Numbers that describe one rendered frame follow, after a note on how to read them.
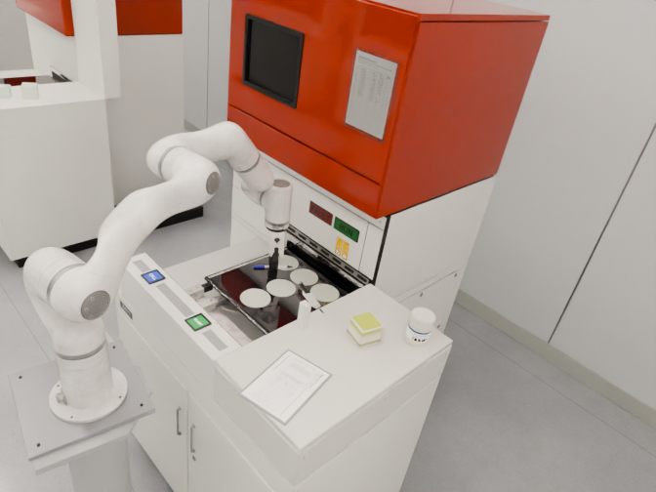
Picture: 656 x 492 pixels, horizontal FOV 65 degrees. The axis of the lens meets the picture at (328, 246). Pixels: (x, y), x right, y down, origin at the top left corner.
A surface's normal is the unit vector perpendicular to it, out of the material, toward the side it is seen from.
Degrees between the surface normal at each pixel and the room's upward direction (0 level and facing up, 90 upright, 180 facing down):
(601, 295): 90
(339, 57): 90
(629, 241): 90
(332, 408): 0
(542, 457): 0
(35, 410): 2
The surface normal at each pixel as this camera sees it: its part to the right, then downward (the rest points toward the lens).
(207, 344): 0.14, -0.84
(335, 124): -0.72, 0.28
